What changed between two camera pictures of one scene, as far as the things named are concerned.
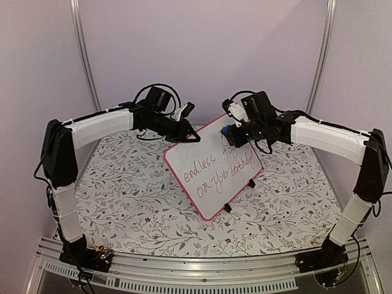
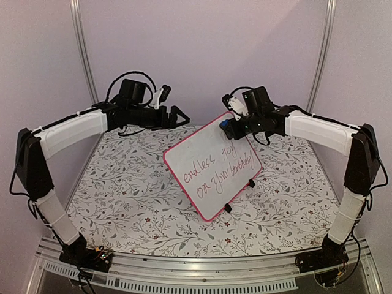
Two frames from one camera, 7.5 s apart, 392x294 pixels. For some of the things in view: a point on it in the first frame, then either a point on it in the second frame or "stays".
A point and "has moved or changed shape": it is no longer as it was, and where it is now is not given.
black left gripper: (179, 137) -> (165, 122)
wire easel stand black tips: (228, 207) stays
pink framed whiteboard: (213, 173) stays
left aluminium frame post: (82, 46) stays
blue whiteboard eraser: (225, 129) has moved or changed shape
